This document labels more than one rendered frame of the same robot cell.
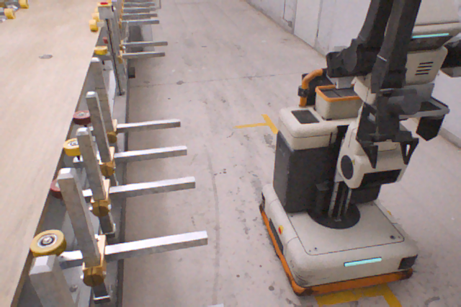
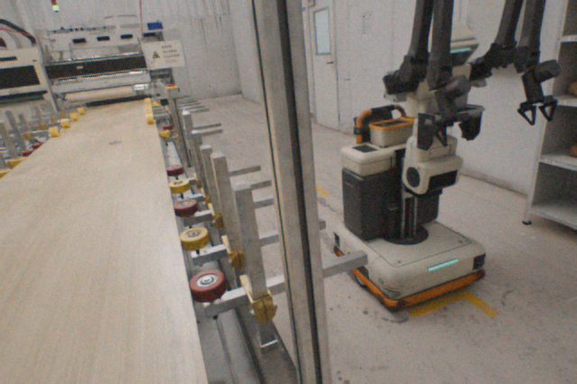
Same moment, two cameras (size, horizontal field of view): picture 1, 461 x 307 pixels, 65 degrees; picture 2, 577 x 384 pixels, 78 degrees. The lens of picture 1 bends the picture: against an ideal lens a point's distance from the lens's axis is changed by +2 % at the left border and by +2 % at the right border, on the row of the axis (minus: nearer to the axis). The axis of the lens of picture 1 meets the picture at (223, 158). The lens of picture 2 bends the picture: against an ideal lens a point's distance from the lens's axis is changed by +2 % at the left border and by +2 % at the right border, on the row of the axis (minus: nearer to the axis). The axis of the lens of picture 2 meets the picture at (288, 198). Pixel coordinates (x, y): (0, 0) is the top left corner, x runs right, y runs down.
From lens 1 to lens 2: 0.45 m
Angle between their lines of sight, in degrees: 12
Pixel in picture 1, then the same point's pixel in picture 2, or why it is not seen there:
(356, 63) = (411, 71)
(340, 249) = (420, 258)
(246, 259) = (334, 295)
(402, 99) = (457, 82)
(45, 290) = (244, 207)
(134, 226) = not seen: hidden behind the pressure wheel
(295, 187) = (368, 212)
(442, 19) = (463, 37)
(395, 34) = (440, 38)
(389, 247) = (461, 249)
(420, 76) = not seen: hidden behind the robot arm
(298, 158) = (367, 183)
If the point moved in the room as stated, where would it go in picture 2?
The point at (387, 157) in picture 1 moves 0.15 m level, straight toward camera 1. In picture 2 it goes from (444, 160) to (446, 171)
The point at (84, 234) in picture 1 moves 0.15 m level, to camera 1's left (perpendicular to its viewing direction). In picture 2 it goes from (232, 214) to (177, 224)
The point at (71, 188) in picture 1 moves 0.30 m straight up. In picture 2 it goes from (224, 167) to (199, 42)
